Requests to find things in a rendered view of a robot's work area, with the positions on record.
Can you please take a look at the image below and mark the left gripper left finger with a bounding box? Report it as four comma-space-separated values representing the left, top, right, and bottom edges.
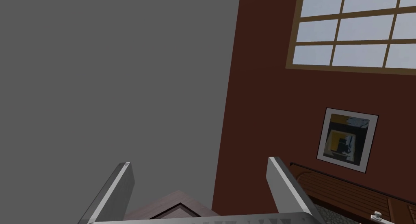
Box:
77, 162, 135, 224

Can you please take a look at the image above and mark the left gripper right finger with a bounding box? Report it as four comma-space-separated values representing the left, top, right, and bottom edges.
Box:
266, 156, 325, 218

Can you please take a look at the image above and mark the brown wooden cabinet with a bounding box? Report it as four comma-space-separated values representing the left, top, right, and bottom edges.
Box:
288, 162, 416, 224

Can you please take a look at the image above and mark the white framed abstract picture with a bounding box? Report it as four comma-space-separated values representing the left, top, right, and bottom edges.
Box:
316, 107, 379, 174

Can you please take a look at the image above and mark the silver faucet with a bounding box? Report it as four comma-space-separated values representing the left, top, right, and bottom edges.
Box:
370, 211, 395, 224

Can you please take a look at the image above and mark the wooden framed window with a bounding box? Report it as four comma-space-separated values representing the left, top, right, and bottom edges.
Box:
285, 0, 416, 76

